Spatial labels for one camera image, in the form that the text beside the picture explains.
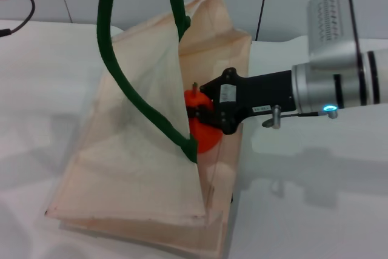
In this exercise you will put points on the orange toy fruit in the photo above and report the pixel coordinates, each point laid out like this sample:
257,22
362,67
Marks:
206,137

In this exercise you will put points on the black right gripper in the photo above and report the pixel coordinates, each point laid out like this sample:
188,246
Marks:
260,92

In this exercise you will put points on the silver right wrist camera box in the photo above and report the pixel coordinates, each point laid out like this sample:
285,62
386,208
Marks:
330,28

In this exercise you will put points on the thin dark vertical rod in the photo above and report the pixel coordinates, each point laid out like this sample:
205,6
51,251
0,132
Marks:
260,13

